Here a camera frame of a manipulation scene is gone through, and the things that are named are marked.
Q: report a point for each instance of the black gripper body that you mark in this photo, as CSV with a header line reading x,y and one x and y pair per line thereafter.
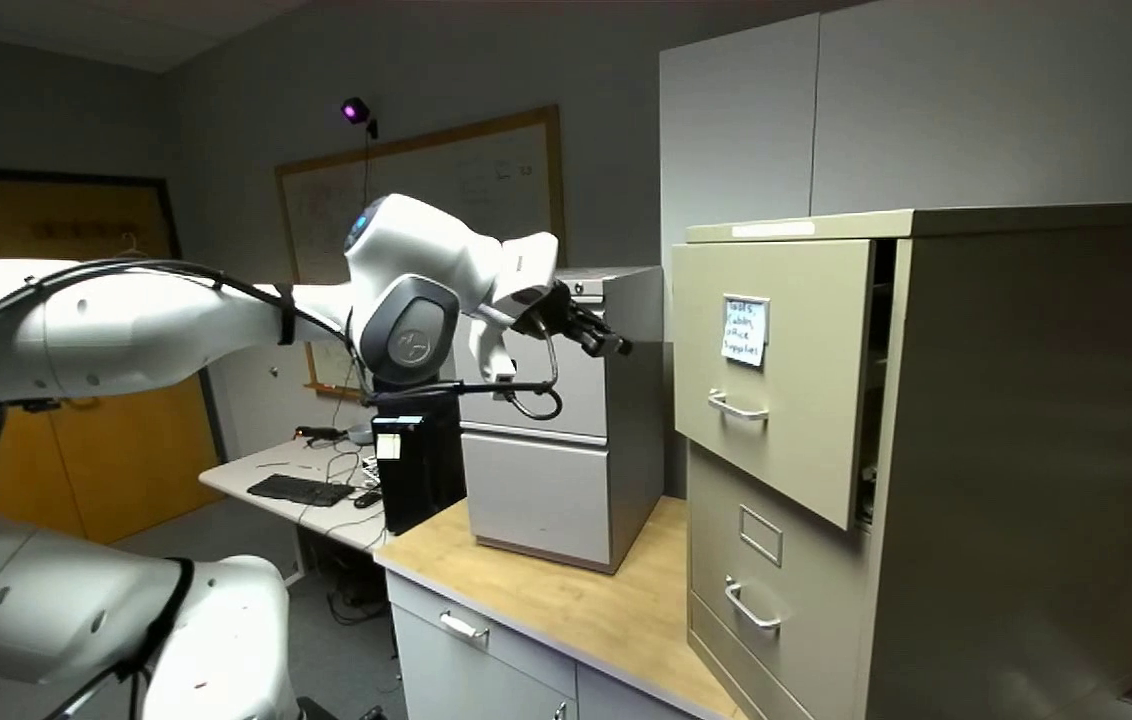
x,y
561,314

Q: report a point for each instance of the beige top drawer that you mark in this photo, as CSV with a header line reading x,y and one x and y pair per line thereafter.
x,y
774,357

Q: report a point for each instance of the beige drawer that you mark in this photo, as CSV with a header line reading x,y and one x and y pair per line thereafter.
x,y
777,601
774,357

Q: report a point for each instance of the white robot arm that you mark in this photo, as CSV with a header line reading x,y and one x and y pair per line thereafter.
x,y
208,639

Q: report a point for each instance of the grey lateral filing cabinet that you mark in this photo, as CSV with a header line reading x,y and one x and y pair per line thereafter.
x,y
574,472

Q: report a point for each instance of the grey base cabinet with drawers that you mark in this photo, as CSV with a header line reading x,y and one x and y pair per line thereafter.
x,y
512,676

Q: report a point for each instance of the beige bottom drawer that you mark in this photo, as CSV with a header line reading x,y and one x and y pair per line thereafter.
x,y
777,601

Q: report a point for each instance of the beige filing cabinet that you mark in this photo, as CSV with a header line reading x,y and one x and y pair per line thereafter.
x,y
995,495

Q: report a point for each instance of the black computer tower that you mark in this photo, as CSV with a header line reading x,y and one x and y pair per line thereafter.
x,y
419,457

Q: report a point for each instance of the black computer mouse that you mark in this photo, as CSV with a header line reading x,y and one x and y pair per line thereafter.
x,y
366,498

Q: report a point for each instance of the black keyboard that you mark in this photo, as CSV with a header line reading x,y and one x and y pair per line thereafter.
x,y
301,489

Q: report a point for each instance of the yellow wooden door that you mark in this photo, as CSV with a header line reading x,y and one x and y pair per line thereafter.
x,y
117,467

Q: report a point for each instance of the purple lit camera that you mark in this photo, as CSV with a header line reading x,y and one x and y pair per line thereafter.
x,y
359,115

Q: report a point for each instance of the white drawer pull handle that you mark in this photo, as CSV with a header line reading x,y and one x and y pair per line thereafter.
x,y
463,628

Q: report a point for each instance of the tall white wall cabinet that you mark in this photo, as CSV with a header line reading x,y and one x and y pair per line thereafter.
x,y
898,107

